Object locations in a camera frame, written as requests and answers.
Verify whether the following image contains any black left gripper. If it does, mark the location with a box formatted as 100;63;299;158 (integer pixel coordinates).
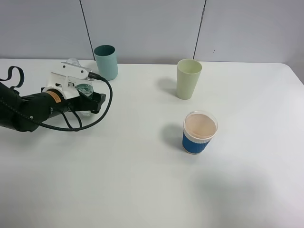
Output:
40;87;106;118

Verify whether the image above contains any teal plastic cup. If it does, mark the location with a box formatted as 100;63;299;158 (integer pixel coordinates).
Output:
94;45;118;81

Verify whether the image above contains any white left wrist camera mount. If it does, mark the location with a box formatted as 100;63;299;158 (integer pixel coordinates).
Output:
43;62;92;99

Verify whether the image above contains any clear bottle green label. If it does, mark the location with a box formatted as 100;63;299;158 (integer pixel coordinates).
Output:
66;57;95;117

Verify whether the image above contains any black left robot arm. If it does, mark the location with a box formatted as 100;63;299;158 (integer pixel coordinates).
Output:
0;83;113;132

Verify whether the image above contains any blue sleeved glass cup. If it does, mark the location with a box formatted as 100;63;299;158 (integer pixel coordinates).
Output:
182;110;218;155

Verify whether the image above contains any black left camera cable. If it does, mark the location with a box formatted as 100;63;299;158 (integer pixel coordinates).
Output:
30;73;114;132

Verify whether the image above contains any pale green plastic cup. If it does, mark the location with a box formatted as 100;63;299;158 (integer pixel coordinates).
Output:
176;59;202;100

